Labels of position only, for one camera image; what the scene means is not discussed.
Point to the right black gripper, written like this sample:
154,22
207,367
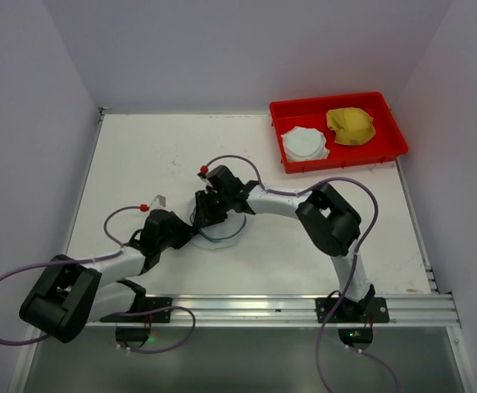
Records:
209,203

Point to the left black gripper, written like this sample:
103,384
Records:
180,233

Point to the white mesh laundry bag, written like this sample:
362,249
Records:
221,236

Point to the white round pad insert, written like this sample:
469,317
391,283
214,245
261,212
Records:
303,144

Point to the yellow bra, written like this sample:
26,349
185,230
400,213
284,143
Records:
351,126

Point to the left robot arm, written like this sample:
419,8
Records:
69,294

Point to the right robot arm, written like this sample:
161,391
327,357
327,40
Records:
331,223

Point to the red plastic tray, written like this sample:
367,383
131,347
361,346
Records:
387,145

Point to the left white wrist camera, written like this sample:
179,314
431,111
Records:
157,203

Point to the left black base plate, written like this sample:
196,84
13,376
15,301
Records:
138,336

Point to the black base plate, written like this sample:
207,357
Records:
138,336
358,319

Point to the aluminium mounting rail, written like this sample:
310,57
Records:
304,311

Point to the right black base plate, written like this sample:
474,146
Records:
358,319

